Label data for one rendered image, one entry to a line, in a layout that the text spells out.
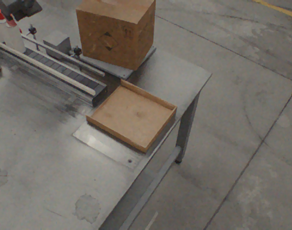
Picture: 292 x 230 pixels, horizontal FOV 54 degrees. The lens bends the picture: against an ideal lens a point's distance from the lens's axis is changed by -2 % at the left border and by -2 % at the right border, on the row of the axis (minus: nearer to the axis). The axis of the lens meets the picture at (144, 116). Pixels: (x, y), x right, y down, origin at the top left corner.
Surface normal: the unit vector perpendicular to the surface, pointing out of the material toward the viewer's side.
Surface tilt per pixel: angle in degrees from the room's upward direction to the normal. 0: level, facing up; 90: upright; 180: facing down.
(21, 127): 0
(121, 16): 0
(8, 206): 0
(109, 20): 90
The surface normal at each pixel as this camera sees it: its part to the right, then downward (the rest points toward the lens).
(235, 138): 0.03, -0.63
